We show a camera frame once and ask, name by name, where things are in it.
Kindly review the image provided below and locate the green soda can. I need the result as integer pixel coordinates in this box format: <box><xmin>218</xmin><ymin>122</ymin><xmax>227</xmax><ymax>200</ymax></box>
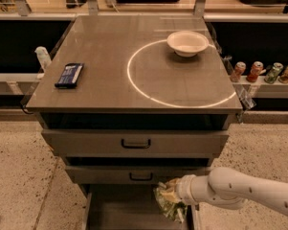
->
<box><xmin>264</xmin><ymin>62</ymin><xmax>283</xmax><ymax>84</ymax></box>

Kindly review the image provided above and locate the dark blue snack bar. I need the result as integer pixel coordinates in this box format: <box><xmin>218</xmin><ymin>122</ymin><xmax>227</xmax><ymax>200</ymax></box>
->
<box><xmin>55</xmin><ymin>63</ymin><xmax>84</xmax><ymax>89</ymax></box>

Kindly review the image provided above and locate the top drawer with handle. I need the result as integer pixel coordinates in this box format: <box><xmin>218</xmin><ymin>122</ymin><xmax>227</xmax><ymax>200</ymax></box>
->
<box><xmin>42</xmin><ymin>129</ymin><xmax>229</xmax><ymax>158</ymax></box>

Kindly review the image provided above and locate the red soda can right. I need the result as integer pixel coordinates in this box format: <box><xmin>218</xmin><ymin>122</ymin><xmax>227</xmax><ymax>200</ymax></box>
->
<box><xmin>246</xmin><ymin>61</ymin><xmax>264</xmax><ymax>82</ymax></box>

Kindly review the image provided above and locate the drawer with handle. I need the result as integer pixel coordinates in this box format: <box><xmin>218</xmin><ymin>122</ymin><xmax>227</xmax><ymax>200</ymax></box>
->
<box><xmin>65</xmin><ymin>166</ymin><xmax>210</xmax><ymax>184</ymax></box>
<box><xmin>42</xmin><ymin>129</ymin><xmax>229</xmax><ymax>158</ymax></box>

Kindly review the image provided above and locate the green jalapeno chip bag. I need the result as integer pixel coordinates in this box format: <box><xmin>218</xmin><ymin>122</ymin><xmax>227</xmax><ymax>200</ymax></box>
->
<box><xmin>153</xmin><ymin>182</ymin><xmax>188</xmax><ymax>223</ymax></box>

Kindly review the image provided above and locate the red soda can left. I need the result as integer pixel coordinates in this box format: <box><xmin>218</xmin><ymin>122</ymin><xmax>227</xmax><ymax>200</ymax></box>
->
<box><xmin>230</xmin><ymin>61</ymin><xmax>246</xmax><ymax>82</ymax></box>

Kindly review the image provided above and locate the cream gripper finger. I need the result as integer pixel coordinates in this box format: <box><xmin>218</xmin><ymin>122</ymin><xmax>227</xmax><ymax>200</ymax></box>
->
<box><xmin>166</xmin><ymin>178</ymin><xmax>179</xmax><ymax>188</ymax></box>
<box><xmin>160</xmin><ymin>190</ymin><xmax>180</xmax><ymax>203</ymax></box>

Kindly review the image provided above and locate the grey drawer cabinet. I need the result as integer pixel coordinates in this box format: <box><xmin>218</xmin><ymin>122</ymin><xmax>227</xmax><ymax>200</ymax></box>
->
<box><xmin>25</xmin><ymin>14</ymin><xmax>243</xmax><ymax>230</ymax></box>

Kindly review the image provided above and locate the clear plastic holder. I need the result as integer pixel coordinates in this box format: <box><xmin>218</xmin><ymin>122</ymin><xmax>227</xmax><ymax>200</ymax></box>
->
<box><xmin>222</xmin><ymin>56</ymin><xmax>255</xmax><ymax>110</ymax></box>

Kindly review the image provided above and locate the red soda can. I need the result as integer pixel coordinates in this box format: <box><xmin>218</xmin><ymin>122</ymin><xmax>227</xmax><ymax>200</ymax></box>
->
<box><xmin>246</xmin><ymin>61</ymin><xmax>264</xmax><ymax>82</ymax></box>
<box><xmin>230</xmin><ymin>61</ymin><xmax>246</xmax><ymax>82</ymax></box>

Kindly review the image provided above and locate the middle drawer with handle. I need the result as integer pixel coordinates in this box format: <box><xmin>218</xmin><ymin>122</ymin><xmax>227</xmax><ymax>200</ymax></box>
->
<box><xmin>65</xmin><ymin>166</ymin><xmax>210</xmax><ymax>184</ymax></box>

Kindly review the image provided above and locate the pale green spray bottle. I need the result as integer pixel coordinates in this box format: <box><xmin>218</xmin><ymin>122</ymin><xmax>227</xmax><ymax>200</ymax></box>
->
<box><xmin>35</xmin><ymin>46</ymin><xmax>52</xmax><ymax>70</ymax></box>

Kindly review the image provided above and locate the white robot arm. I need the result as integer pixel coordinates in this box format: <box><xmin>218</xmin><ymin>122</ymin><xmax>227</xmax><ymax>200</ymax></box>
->
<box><xmin>160</xmin><ymin>167</ymin><xmax>288</xmax><ymax>217</ymax></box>

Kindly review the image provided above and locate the white bowl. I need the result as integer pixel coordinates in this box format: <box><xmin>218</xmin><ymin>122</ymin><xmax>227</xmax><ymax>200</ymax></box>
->
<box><xmin>166</xmin><ymin>31</ymin><xmax>209</xmax><ymax>58</ymax></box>

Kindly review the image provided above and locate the open bottom drawer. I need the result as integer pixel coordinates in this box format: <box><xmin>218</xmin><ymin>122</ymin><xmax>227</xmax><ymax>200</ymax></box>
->
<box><xmin>81</xmin><ymin>184</ymin><xmax>200</xmax><ymax>230</ymax></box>

